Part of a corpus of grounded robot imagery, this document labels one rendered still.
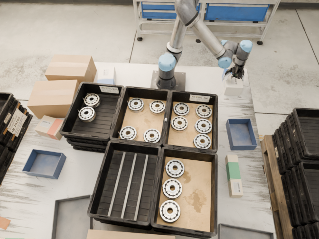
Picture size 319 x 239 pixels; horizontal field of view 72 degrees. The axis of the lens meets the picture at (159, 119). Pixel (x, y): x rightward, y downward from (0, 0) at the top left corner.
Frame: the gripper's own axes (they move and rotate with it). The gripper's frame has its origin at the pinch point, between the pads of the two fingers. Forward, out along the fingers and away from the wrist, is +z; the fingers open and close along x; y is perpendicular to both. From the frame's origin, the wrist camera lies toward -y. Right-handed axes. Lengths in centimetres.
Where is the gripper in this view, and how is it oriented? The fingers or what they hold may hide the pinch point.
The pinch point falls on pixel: (232, 79)
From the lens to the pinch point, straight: 177.4
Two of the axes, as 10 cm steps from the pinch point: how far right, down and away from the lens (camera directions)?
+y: -0.7, 8.4, -5.3
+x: 10.0, 0.4, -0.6
